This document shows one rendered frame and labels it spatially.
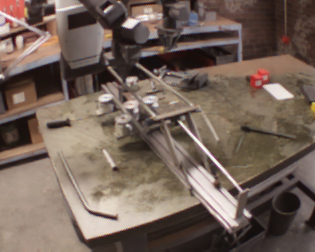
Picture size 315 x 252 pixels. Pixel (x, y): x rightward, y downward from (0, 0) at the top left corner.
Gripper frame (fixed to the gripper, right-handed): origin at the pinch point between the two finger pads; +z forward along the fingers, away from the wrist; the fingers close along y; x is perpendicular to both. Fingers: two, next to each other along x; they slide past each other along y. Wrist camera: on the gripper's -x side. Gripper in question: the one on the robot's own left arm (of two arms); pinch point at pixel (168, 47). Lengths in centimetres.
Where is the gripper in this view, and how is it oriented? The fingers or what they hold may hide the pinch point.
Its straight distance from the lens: 138.8
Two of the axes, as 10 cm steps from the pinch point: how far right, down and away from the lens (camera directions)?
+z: -0.1, 8.4, 5.5
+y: -7.4, -3.7, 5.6
